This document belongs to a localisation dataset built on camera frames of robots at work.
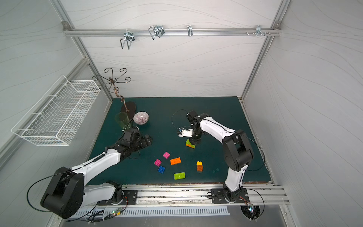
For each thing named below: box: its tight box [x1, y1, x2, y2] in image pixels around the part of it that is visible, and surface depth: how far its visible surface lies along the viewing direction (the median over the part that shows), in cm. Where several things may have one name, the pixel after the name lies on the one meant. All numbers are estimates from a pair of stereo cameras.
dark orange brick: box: [197, 165, 203, 172], surface depth 84 cm
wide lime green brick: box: [173, 171, 186, 181], surface depth 82 cm
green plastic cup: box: [114, 112, 132, 131], surface depth 96 cm
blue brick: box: [157, 165, 166, 175], surface depth 84 cm
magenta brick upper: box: [162, 151, 171, 160], surface depth 90 cm
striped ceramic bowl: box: [133, 111, 149, 125], surface depth 106 cm
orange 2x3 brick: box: [169, 157, 182, 166], surface depth 88 cm
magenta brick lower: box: [154, 158, 162, 167], surface depth 86 cm
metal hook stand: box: [91, 67, 132, 113], surface depth 91 cm
